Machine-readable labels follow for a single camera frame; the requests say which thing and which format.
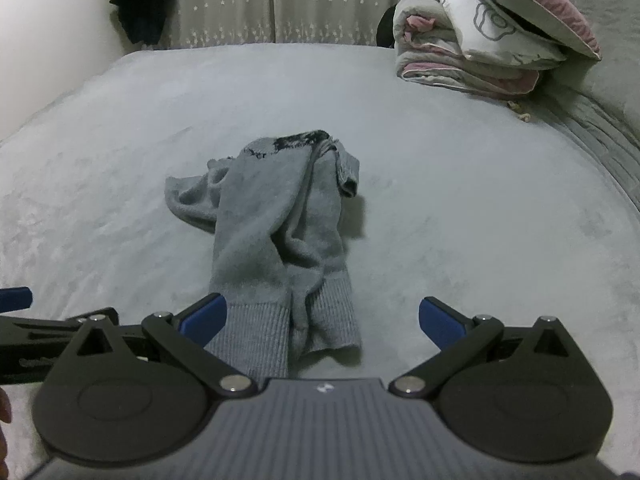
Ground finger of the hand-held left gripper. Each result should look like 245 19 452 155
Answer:
0 307 120 386
0 287 34 314

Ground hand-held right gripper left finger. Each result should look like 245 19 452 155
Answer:
47 294 257 400

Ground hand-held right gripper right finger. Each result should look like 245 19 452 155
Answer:
389 296 596 399

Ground grey knit sweater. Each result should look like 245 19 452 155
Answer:
165 130 363 378

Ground dark hanging clothes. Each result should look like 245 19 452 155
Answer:
107 0 176 46

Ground person's left hand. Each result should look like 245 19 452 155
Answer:
0 387 12 466

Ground light grey bed sheet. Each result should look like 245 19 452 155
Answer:
0 42 640 480

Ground black round object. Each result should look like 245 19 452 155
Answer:
377 7 398 48

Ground folded white pink quilt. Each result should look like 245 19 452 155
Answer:
400 0 568 68

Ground grey quilted bedcover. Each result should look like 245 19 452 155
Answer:
530 0 640 221

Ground grey star-print curtain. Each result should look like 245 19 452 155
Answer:
274 0 466 47
165 0 278 50

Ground beige rope tassel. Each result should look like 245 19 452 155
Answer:
507 101 535 123

